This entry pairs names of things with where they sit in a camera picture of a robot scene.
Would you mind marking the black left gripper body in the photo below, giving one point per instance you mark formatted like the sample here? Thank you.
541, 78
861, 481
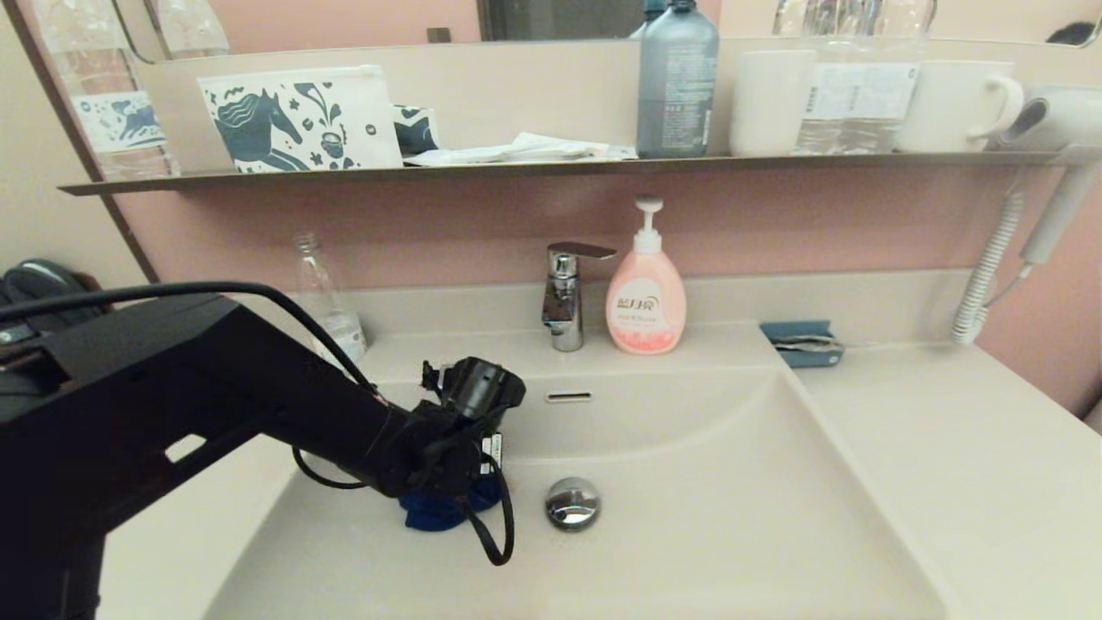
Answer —
430, 456

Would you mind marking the blue terry cloth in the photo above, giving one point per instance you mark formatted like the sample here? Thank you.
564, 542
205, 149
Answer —
435, 515

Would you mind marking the chrome sink faucet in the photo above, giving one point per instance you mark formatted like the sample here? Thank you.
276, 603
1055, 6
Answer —
566, 301

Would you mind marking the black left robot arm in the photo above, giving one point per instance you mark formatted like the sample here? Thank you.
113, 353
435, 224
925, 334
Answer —
129, 405

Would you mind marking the beige moulded sink basin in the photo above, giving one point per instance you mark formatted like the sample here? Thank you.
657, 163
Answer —
732, 517

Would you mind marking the chrome drain stopper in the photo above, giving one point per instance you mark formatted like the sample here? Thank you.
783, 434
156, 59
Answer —
572, 504

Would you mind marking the small clear water bottle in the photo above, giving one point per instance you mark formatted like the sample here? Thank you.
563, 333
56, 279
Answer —
323, 275

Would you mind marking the pink soap pump bottle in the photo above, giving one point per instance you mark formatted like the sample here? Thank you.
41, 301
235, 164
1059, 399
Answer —
646, 301

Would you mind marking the white paper packets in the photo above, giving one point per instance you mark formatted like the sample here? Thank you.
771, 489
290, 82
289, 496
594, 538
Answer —
525, 148

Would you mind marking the small blue print pouch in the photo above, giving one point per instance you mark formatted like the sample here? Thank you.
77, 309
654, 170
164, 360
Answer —
416, 129

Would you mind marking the large horse print pouch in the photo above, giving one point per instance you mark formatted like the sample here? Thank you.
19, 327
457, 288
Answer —
301, 116

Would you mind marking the teal blue box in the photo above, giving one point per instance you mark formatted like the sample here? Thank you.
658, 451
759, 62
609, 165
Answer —
796, 333

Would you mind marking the grey toiletry bottle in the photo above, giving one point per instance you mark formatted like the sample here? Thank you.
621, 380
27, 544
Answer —
677, 86

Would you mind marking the white hair dryer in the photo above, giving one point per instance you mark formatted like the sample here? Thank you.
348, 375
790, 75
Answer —
1063, 120

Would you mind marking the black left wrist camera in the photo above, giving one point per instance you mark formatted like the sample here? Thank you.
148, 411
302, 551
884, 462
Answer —
478, 387

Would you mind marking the dark metal wall shelf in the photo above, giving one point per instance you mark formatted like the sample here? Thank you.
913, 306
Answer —
516, 168

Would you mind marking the wall mirror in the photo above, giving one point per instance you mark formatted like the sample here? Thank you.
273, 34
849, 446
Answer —
344, 19

